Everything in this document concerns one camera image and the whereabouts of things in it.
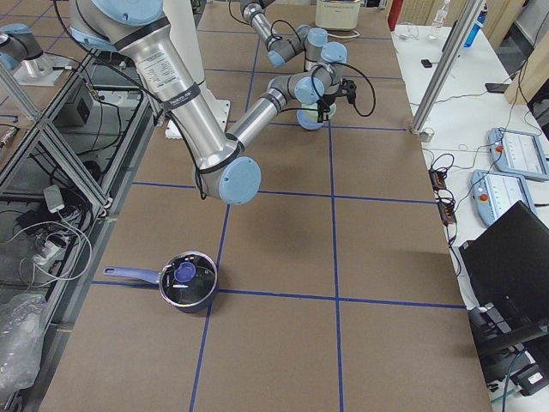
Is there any light green bowl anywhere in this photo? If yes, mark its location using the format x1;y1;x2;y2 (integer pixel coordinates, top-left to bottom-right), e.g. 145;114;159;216
297;103;336;124

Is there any aluminium frame post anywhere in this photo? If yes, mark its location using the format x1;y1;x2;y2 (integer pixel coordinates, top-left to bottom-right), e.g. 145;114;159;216
410;0;485;142

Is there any dark blue saucepan with lid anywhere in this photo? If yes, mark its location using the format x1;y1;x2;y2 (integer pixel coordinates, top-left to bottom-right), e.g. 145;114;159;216
102;251;219;313

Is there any black laptop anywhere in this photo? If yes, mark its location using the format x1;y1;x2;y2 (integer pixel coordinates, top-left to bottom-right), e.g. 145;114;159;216
460;201;548;321

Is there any white pedestal column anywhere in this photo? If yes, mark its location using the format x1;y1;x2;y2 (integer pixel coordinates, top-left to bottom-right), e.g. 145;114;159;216
163;0;231;130

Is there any blue teach pendant upper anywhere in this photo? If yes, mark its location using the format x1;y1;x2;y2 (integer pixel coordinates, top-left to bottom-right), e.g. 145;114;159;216
487;127;548;181

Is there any clear plastic bottle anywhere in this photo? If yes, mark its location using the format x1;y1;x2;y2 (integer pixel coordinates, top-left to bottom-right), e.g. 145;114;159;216
428;0;451;39

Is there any crumpled clear plastic bag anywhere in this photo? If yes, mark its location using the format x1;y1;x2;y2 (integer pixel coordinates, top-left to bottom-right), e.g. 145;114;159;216
1;293;47;395

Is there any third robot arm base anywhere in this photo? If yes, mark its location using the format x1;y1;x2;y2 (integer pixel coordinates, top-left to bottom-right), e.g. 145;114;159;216
1;23;53;79

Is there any cream and chrome toaster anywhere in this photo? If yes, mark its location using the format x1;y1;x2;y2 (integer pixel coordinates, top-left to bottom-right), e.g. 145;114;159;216
315;0;361;31

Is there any blue teach pendant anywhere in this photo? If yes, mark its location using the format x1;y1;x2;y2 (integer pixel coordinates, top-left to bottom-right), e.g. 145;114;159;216
471;170;536;227
487;127;548;181

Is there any blue water bottle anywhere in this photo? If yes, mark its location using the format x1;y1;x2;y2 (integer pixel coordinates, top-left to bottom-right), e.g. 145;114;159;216
463;3;488;48

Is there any blue bowl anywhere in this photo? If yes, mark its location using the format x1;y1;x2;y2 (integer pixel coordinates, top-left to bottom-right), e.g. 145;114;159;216
296;109;328;130

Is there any black smartphone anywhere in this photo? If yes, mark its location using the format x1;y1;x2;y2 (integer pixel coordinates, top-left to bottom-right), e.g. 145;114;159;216
485;82;509;94

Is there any black orange cable adapter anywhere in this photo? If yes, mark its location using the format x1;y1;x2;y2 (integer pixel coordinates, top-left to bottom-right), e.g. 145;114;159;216
429;170;447;191

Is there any blue teach pendant lower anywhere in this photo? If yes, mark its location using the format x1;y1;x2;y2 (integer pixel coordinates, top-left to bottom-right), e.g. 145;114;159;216
471;170;536;227

